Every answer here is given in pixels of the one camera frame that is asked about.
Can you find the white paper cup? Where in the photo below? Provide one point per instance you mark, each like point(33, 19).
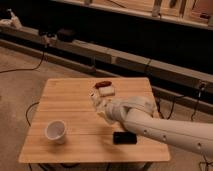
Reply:
point(55, 131)

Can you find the dark round object on ledge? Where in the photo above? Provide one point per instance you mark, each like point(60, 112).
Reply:
point(66, 35)

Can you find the wooden table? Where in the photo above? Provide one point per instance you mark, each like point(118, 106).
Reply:
point(88, 137)

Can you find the white figure on ledge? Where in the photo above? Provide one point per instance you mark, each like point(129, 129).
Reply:
point(13, 21)

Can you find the black rectangular phone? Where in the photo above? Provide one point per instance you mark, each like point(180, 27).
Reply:
point(124, 138)

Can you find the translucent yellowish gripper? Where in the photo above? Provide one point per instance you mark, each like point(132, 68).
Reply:
point(102, 109)

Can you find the white bottle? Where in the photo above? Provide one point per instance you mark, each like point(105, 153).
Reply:
point(95, 97)

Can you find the white sponge block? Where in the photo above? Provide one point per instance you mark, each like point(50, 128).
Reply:
point(106, 91)

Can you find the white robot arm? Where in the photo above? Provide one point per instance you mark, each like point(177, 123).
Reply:
point(135, 114)

